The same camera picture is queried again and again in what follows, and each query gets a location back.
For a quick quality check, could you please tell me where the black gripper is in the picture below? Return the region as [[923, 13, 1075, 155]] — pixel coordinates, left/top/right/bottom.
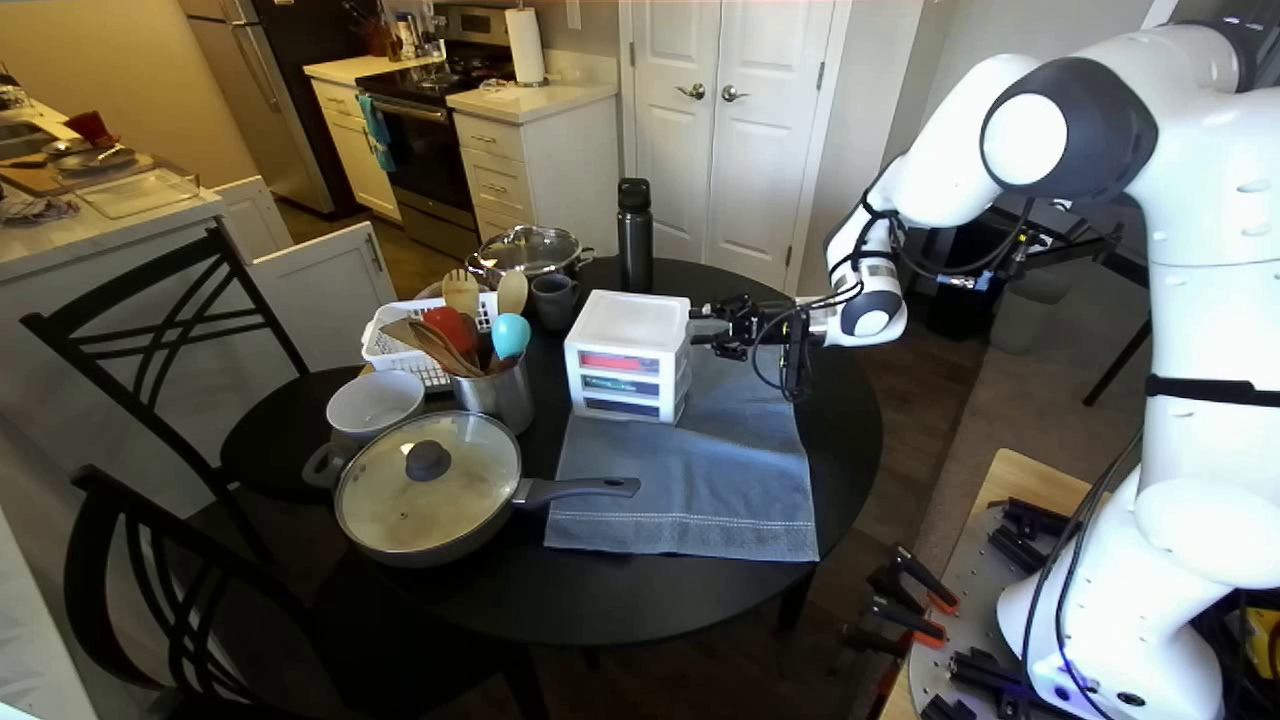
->
[[686, 299, 825, 364]]

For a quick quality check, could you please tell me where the clear plastic cabinet drawer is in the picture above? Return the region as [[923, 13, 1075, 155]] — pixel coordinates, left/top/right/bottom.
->
[[569, 339, 696, 387], [572, 387, 690, 428], [569, 364, 696, 409]]

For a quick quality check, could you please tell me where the small white plastic drawer cabinet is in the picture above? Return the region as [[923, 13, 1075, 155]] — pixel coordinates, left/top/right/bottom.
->
[[558, 284, 700, 428]]

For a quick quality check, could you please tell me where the blue towel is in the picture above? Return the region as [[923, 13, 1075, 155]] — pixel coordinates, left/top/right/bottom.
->
[[541, 306, 825, 568]]

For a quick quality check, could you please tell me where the white kitchen counter cabinet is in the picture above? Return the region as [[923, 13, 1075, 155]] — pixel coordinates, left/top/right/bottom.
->
[[444, 75, 622, 255]]

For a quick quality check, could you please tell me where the paper towel roll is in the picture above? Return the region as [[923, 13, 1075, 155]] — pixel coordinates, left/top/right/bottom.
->
[[500, 4, 552, 94]]

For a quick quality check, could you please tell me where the black bottle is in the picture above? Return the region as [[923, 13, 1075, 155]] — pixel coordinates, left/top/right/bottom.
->
[[615, 175, 659, 296]]

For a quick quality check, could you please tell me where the dark grey mug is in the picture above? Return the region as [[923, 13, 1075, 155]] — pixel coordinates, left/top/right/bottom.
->
[[527, 273, 584, 336]]

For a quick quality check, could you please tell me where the teal spoon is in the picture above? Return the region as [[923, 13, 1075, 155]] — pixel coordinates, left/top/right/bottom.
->
[[486, 307, 534, 370]]

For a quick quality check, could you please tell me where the white double door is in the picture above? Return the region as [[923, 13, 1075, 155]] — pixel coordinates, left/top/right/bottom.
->
[[615, 0, 857, 294]]

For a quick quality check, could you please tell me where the black frying pan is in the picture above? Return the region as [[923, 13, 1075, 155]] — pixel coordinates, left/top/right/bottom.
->
[[300, 409, 645, 572]]

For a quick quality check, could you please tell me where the metal utensil holder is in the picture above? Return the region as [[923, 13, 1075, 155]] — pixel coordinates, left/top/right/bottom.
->
[[450, 357, 541, 439]]

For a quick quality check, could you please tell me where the red spatula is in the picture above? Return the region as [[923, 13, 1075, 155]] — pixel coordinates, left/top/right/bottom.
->
[[418, 306, 484, 364]]

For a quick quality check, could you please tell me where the black orange bar clamp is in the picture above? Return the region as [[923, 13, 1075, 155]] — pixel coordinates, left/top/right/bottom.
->
[[845, 591, 951, 659], [863, 545, 965, 620]]

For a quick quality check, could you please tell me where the glass pan lid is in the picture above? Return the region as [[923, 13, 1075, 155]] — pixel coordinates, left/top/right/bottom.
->
[[331, 409, 527, 561]]

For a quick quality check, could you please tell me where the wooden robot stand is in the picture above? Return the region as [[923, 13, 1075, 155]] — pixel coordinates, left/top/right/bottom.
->
[[876, 444, 1113, 720]]

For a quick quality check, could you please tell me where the white plastic basket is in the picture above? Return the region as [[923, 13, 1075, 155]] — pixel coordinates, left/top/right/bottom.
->
[[357, 296, 463, 397]]

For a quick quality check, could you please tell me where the black kitchen stove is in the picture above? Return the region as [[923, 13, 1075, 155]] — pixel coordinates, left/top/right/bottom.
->
[[357, 58, 486, 261]]

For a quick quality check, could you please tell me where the black metal chair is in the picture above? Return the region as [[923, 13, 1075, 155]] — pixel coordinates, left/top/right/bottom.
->
[[16, 218, 316, 501]]

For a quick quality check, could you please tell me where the black wooden chair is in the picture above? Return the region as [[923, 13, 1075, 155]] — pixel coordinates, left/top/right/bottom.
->
[[61, 466, 552, 720]]

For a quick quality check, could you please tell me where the white kitchen island counter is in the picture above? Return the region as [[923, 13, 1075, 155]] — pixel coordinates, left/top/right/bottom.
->
[[0, 75, 399, 444]]

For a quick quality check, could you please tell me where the black mounting bracket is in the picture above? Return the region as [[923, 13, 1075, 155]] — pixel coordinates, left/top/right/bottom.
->
[[988, 495, 1086, 577]]

